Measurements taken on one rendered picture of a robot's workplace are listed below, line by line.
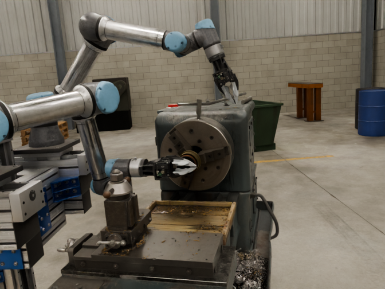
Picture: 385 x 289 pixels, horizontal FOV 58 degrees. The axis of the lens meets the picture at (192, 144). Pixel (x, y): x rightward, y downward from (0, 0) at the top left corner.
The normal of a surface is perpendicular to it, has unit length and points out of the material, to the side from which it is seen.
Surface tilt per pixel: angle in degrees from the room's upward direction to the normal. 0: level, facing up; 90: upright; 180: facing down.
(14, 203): 90
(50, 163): 90
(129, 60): 90
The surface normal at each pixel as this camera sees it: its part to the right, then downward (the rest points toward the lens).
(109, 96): 0.85, 0.04
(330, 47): 0.06, 0.19
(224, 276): -0.07, -0.98
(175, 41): -0.24, 0.21
